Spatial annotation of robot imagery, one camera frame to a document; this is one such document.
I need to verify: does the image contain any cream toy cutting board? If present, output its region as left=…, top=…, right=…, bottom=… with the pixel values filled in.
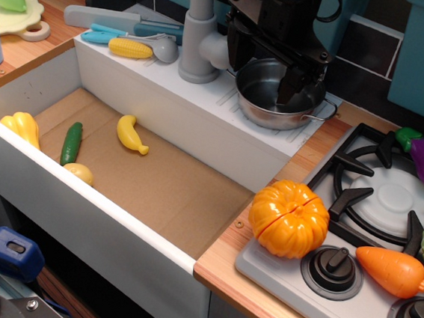
left=0, top=0, right=51, bottom=42

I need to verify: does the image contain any yellow toy squash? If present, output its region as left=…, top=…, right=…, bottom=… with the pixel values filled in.
left=0, top=111, right=40, bottom=150

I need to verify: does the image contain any light blue toy utensil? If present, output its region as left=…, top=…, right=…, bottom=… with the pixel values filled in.
left=80, top=23, right=129, bottom=44

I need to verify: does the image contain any grey toy spoon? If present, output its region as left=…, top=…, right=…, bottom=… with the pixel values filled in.
left=121, top=33, right=179, bottom=64

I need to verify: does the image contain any white toy sink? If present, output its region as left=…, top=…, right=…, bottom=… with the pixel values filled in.
left=0, top=0, right=351, bottom=318

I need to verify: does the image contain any orange toy pumpkin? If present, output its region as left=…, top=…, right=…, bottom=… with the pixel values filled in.
left=248, top=180, right=331, bottom=259

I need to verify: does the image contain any toy knife teal handle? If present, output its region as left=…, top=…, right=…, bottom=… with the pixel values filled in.
left=64, top=5, right=184, bottom=46

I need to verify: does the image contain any grey toy faucet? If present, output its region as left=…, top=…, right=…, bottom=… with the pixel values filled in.
left=178, top=0, right=230, bottom=85

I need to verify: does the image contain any yellow toy banana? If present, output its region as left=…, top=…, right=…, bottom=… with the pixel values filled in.
left=117, top=114, right=149, bottom=156

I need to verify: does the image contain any yellow toy corn cob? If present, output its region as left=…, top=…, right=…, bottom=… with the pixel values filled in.
left=108, top=37, right=153, bottom=59

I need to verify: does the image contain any small steel pot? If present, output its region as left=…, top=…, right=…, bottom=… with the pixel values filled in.
left=235, top=58, right=338, bottom=131

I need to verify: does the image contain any black burner grate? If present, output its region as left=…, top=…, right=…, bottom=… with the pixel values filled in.
left=297, top=117, right=424, bottom=295

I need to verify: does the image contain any green toy cucumber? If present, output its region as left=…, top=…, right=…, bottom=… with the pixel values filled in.
left=60, top=122, right=83, bottom=165

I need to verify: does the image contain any grey toy stove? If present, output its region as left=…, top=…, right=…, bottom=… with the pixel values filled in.
left=235, top=126, right=424, bottom=318

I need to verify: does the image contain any yellow toy lemon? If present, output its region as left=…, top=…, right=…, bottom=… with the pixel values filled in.
left=64, top=162, right=94, bottom=186

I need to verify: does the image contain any brown cardboard sheet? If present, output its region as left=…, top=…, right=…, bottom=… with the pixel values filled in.
left=36, top=88, right=253, bottom=259

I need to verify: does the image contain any orange toy carrot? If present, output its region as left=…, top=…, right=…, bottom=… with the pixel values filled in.
left=355, top=246, right=424, bottom=299

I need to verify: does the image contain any blue clamp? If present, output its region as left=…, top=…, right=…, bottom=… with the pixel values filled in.
left=0, top=226, right=45, bottom=283

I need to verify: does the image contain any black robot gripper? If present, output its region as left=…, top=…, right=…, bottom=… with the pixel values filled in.
left=226, top=0, right=337, bottom=105

